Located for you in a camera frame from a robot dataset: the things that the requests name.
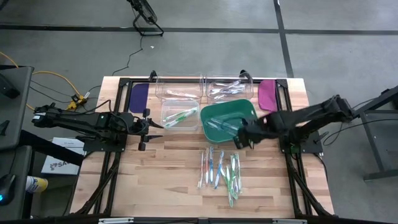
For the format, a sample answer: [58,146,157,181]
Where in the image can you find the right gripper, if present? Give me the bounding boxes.
[235,114,276,149]

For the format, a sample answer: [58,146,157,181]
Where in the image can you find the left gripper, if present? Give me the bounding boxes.
[129,108,165,151]

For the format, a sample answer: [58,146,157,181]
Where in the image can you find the blue white toothbrush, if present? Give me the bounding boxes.
[205,120,240,138]
[209,146,215,187]
[213,117,248,135]
[213,151,225,190]

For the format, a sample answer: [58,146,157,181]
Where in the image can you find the orange white toothbrush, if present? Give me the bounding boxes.
[197,151,205,190]

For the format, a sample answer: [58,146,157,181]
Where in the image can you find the purple white toothbrush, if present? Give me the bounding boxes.
[208,88,246,95]
[210,80,243,95]
[213,90,237,101]

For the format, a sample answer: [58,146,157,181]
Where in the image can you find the small clear plastic bin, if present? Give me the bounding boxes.
[160,99,201,131]

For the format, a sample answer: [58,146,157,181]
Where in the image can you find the green plastic basin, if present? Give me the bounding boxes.
[200,98,259,144]

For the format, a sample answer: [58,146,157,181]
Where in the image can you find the white printed box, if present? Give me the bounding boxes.
[40,136,86,175]

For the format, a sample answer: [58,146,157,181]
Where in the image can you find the black bar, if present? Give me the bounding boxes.
[19,129,85,167]

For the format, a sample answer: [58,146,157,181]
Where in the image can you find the black floor fan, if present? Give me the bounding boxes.
[126,0,165,37]

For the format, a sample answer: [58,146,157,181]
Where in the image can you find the white yellow can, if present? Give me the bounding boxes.
[24,175,49,194]

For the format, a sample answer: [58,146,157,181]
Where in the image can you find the black metal stand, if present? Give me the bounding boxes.
[343,85,398,182]

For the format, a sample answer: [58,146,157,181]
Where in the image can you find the dark grey side desk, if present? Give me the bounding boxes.
[0,144,34,220]
[0,65,34,152]

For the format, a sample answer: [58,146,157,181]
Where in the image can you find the black desk device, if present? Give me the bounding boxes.
[0,72,21,100]

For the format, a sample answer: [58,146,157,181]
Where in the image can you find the black computer mouse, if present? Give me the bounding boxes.
[0,173,17,207]

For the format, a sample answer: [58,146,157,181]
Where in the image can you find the black aluminium table frame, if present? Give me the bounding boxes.
[70,76,335,218]

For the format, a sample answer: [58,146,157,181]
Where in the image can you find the yellow cable connector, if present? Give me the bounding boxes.
[66,94,87,111]

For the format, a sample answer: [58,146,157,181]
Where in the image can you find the black fan cable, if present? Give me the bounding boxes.
[111,30,144,77]

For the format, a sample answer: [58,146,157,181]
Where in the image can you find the silver bracket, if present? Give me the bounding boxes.
[272,218,308,224]
[98,217,134,224]

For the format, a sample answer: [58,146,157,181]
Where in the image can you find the black floor cable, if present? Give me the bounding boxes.
[322,118,398,147]

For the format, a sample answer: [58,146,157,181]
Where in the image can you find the yellow floor cable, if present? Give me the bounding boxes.
[0,51,82,112]

